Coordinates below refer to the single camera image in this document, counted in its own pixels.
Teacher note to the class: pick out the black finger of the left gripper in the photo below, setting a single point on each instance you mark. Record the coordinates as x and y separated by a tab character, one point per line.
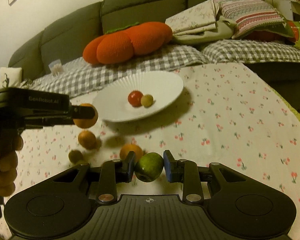
81	112

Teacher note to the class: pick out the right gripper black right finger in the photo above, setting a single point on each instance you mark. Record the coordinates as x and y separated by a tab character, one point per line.
185	172

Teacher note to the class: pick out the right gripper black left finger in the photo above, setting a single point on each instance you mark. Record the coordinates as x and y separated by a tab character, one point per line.
113	172

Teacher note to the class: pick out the green elongated fruit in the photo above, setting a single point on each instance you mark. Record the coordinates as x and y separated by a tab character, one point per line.
149	167

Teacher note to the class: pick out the dark green round fruit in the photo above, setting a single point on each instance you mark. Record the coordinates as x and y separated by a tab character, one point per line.
75	156

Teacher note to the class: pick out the red tomato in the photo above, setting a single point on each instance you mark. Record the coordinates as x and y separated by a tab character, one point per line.
134	98

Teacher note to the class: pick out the small yellow-green fruit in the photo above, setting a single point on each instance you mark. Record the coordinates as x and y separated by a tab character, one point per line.
147	100

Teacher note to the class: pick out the left hand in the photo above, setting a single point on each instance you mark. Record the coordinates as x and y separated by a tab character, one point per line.
9	163

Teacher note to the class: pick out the white embroidered pillow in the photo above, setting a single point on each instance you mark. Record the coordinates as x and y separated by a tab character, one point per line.
10	77

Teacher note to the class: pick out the white ribbed plate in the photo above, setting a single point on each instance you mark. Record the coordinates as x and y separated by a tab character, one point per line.
112	103

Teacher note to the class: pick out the grey checked blanket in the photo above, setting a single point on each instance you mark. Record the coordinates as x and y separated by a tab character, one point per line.
270	60

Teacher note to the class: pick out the clear cotton swab box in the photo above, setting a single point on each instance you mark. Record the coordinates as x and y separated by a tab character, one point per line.
56	67

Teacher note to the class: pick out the cherry print tablecloth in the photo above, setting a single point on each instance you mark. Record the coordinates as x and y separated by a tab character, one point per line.
225	114

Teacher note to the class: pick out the orange pumpkin cushion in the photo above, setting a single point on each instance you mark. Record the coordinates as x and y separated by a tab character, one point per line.
122	45

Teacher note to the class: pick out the dark green sofa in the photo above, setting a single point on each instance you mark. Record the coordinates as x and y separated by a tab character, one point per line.
66	38

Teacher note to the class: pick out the folded floral beige sheets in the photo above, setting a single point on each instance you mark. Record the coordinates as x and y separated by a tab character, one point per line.
202	23

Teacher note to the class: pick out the striped pink knit blanket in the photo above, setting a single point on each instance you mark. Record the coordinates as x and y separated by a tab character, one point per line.
254	15

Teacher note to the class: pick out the green red book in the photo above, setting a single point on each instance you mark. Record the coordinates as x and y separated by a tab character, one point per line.
295	40

